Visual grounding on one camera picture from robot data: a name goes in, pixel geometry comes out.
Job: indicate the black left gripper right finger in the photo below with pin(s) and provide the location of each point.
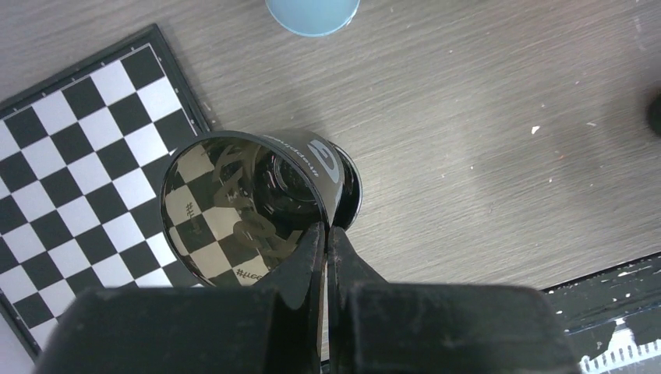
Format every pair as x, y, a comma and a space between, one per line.
382, 327

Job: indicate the black white chessboard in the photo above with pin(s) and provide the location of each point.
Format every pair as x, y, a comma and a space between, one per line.
83, 155

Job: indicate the light blue cup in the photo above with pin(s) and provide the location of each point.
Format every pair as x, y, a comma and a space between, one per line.
313, 18

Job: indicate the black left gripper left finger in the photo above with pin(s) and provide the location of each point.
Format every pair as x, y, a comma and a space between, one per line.
273, 326

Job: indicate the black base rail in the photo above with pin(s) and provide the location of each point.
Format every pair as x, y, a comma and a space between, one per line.
612, 317

